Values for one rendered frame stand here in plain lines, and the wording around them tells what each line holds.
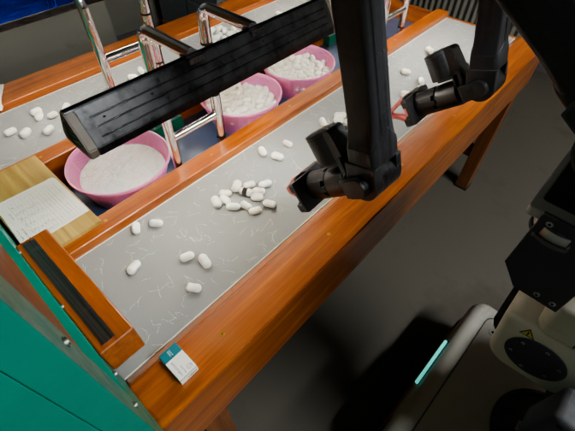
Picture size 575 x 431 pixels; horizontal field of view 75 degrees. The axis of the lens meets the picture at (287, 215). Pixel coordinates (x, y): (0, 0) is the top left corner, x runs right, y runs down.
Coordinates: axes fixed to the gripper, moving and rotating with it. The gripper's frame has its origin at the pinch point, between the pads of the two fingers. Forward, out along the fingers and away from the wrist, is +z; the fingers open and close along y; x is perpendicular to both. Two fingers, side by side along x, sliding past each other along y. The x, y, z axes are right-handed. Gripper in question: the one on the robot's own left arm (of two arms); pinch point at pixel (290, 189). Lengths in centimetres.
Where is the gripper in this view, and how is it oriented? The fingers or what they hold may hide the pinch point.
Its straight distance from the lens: 81.5
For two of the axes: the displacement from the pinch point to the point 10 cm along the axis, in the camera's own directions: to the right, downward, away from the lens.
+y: -6.7, 5.7, -4.8
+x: 5.0, 8.2, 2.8
